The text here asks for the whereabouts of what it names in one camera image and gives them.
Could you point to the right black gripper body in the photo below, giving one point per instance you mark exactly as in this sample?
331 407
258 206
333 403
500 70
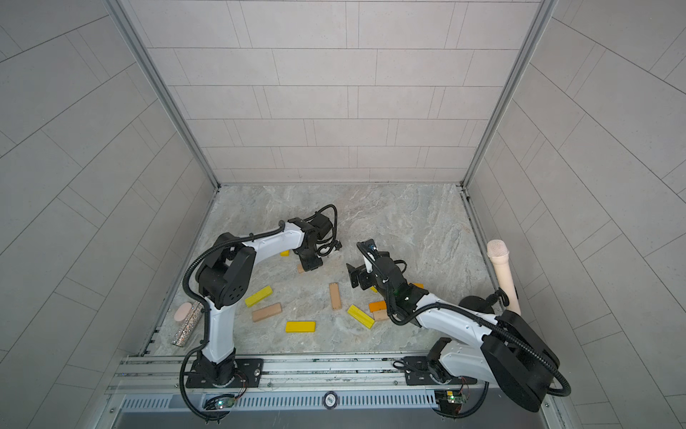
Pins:
368 280

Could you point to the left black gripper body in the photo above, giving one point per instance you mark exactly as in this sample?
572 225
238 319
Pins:
312 258

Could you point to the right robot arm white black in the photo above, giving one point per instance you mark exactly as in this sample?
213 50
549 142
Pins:
501 350

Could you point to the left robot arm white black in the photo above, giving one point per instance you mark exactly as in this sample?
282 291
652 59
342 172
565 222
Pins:
219 278

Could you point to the orange block middle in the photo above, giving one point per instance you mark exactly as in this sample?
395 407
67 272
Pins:
377 306

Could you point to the yellow block bottom flat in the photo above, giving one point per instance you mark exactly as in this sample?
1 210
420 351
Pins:
300 327

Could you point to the right circuit board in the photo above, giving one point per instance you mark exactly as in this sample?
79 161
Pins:
450 401

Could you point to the circuit board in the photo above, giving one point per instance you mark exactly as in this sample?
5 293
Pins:
221 402
450 401

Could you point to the pink round disc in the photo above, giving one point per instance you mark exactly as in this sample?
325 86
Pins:
182 312

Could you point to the left circuit board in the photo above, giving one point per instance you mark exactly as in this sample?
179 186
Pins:
221 402

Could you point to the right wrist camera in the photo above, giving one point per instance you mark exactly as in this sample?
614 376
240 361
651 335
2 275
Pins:
370 254

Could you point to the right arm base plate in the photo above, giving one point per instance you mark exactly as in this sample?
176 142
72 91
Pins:
418 371

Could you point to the aluminium rail frame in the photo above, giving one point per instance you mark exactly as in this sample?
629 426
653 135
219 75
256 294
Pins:
298 390

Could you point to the beige cylinder post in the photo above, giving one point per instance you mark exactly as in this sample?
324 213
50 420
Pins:
498 254

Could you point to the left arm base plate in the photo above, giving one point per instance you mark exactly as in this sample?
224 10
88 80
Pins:
236 374

